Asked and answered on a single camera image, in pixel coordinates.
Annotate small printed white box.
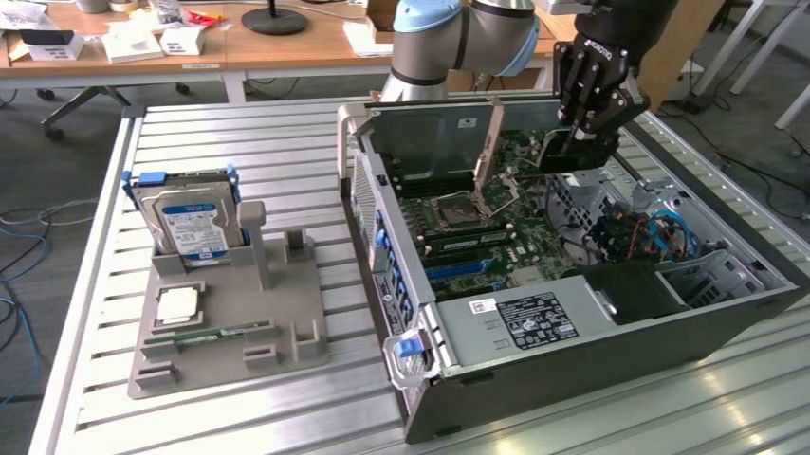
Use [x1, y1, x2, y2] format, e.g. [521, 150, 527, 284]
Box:
[159, 27, 208, 57]

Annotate grey floor cable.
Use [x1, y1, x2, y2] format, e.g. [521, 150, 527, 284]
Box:
[0, 198, 100, 228]

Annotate blue floor cable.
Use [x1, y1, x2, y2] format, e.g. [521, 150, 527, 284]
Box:
[0, 227, 50, 405]

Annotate red packet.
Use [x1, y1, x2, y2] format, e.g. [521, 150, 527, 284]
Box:
[183, 9, 227, 27]

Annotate wooden desk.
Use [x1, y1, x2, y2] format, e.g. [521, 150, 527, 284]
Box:
[0, 3, 230, 103]
[224, 0, 571, 103]

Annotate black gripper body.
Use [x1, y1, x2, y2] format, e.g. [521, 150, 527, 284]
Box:
[571, 0, 674, 81]

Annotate RAM stick with label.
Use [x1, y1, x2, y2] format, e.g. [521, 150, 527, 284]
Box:
[419, 229, 515, 255]

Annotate CPU socket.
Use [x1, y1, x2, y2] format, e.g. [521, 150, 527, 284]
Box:
[430, 191, 487, 232]

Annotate wooden cabinet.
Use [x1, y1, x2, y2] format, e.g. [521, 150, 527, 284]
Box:
[631, 0, 726, 111]

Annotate white paper stack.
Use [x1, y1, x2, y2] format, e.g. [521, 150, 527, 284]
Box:
[343, 21, 395, 59]

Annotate red wire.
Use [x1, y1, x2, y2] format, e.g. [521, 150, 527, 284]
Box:
[626, 218, 654, 261]

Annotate white table frame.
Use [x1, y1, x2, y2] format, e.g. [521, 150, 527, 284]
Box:
[693, 0, 810, 130]

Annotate green motherboard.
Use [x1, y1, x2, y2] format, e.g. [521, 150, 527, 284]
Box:
[391, 163, 581, 303]

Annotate dark grey PC case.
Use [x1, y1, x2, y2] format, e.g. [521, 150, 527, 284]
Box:
[336, 84, 799, 446]

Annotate blue expansion slot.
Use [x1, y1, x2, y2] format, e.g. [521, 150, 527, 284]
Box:
[424, 258, 503, 283]

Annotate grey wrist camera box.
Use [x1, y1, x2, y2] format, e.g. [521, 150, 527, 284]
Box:
[547, 0, 601, 15]

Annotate black and white box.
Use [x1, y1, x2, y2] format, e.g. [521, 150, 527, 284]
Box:
[17, 28, 86, 62]

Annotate grey parts rack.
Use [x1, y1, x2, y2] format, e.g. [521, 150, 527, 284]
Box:
[127, 201, 334, 401]

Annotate white foam tray box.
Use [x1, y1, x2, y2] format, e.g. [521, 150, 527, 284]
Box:
[102, 31, 166, 64]

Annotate bare green RAM stick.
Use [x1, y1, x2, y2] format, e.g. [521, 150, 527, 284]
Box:
[143, 320, 272, 343]

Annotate silver CPU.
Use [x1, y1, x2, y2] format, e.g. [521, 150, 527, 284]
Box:
[155, 287, 204, 326]

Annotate perforated metal drive cage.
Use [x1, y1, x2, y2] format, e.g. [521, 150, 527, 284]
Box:
[545, 170, 642, 252]

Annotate brown cardboard box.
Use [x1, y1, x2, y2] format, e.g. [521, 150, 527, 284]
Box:
[366, 0, 400, 32]

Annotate blue wire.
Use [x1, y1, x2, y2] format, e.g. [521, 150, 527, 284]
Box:
[650, 208, 702, 261]

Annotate grey power supply unit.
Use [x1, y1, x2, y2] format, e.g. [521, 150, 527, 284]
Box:
[433, 276, 621, 370]

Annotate metal socket cover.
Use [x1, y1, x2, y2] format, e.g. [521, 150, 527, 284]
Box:
[479, 173, 527, 218]

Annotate grey chair base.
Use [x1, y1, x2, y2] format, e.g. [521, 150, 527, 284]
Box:
[38, 83, 191, 139]

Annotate black wire bundle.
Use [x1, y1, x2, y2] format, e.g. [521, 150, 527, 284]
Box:
[559, 212, 635, 267]

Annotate black lamp base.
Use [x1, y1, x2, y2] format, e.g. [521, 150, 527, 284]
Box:
[240, 0, 310, 36]

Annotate metal disk bay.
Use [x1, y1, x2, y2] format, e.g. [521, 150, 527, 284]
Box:
[654, 249, 769, 310]

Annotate hard disk in blue caddy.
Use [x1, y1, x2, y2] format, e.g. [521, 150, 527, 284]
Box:
[123, 164, 246, 268]

